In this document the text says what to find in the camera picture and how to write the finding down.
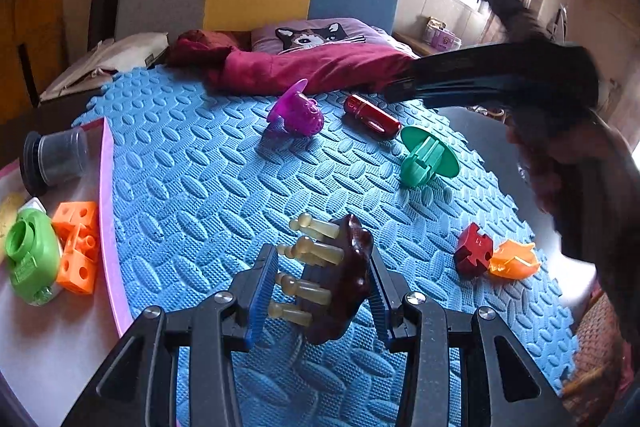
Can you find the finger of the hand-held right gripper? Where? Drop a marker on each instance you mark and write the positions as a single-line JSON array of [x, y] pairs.
[[455, 67], [445, 93]]

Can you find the purple cat pillow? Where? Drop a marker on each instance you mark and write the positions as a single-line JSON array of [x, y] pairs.
[[305, 38]]

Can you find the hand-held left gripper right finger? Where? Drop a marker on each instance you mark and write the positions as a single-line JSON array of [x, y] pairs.
[[382, 312]]

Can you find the pink cardboard box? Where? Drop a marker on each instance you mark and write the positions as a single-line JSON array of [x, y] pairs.
[[60, 347]]

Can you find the wooden wardrobe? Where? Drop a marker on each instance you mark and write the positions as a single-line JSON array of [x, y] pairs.
[[40, 22]]

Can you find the red puzzle block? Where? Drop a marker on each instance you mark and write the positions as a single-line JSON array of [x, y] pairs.
[[472, 249]]

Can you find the dark green plastic toy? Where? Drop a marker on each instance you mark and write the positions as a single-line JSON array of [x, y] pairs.
[[425, 157]]

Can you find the person's right forearm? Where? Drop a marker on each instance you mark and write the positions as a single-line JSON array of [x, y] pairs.
[[590, 207]]

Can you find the yellow spotted bread toy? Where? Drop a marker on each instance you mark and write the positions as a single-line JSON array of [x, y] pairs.
[[10, 217]]

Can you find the light green plastic toy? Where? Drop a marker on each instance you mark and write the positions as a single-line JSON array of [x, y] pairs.
[[35, 257]]

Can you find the beige cloth bag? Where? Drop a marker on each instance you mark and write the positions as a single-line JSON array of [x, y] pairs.
[[115, 57]]

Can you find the red cylinder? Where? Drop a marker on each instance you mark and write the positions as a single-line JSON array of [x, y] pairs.
[[372, 116]]

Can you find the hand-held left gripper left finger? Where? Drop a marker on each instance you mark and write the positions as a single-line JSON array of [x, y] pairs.
[[260, 302]]

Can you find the blue foam mat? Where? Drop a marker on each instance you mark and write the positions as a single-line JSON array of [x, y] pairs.
[[200, 167]]

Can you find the purple plastic toy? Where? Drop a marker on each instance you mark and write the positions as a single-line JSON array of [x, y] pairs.
[[300, 114]]

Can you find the purple box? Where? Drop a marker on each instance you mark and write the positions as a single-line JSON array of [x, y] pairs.
[[442, 34]]

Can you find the dark red blanket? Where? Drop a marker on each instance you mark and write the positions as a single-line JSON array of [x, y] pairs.
[[310, 67]]

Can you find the brown massage brush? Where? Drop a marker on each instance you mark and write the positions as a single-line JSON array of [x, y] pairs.
[[340, 287]]

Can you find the woven basket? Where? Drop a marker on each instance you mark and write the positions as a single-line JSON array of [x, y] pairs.
[[595, 347]]

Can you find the orange cube block toy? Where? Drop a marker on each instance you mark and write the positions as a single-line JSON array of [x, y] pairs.
[[75, 272]]

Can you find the orange plastic piece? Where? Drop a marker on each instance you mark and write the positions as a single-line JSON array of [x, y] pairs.
[[515, 259]]

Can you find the clear plastic cup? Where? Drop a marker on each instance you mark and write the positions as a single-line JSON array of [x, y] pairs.
[[62, 154]]

